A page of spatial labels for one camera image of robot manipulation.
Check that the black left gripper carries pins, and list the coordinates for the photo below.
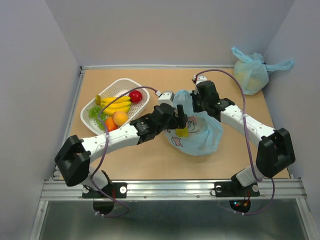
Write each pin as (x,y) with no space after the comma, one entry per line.
(181,118)

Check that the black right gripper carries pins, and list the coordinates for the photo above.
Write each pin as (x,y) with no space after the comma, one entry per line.
(194,94)

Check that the yellow fruit piece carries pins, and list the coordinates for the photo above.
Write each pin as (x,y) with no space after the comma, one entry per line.
(182,132)

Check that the blue cartoon-print plastic bag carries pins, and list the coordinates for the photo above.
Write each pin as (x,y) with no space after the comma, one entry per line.
(204,131)

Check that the red apple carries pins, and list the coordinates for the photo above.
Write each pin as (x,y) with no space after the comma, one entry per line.
(135,96)

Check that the yellow banana bunch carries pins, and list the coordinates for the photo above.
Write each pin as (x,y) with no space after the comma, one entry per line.
(110,105)

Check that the orange peach fruit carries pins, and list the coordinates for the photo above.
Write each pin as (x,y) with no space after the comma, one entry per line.
(120,118)

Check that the red orange fruit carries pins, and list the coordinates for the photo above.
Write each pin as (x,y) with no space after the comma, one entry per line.
(110,124)

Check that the green grape bunch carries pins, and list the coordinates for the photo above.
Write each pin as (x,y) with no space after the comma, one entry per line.
(93,113)

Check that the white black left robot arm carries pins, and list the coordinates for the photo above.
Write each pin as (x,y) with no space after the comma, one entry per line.
(76,154)

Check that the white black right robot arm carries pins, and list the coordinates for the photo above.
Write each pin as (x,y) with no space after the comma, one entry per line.
(275,150)

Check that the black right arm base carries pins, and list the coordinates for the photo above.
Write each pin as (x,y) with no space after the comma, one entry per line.
(233,188)

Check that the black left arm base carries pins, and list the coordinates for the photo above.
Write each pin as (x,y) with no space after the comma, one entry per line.
(117,190)

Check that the blue tied plastic bag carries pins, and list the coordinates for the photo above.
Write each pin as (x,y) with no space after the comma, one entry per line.
(252,72)

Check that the white perforated plastic basket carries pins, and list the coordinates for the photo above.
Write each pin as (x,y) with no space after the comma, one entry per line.
(116,89)

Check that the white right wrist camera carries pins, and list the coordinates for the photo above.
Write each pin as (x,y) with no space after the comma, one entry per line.
(198,79)

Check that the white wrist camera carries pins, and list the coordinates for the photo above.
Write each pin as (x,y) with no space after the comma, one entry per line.
(198,79)
(166,98)

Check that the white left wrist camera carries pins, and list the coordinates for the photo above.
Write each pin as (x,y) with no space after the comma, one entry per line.
(166,98)

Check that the aluminium front rail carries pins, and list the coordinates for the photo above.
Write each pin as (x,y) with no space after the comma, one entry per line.
(167,190)

